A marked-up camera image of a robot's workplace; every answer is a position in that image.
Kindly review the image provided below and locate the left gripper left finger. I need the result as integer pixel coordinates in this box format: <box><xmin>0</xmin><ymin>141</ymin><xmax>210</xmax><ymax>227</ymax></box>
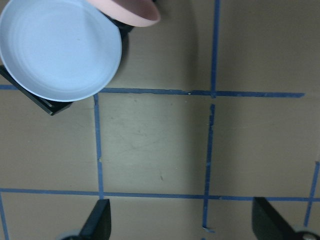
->
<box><xmin>79</xmin><ymin>199</ymin><xmax>112</xmax><ymax>240</ymax></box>

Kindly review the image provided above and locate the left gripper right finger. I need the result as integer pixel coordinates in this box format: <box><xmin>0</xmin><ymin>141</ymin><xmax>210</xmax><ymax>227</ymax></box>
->
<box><xmin>251</xmin><ymin>197</ymin><xmax>300</xmax><ymax>240</ymax></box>

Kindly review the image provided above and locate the black dish rack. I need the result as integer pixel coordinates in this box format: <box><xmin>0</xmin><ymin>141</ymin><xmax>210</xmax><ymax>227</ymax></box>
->
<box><xmin>0</xmin><ymin>13</ymin><xmax>134</xmax><ymax>116</ymax></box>

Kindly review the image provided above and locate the pink plate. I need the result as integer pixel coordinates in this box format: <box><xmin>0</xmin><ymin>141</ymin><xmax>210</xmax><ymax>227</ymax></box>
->
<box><xmin>87</xmin><ymin>0</ymin><xmax>161</xmax><ymax>27</ymax></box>

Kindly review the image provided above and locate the blue plate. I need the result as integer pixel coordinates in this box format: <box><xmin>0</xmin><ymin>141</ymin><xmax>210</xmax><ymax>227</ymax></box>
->
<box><xmin>0</xmin><ymin>0</ymin><xmax>122</xmax><ymax>102</ymax></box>

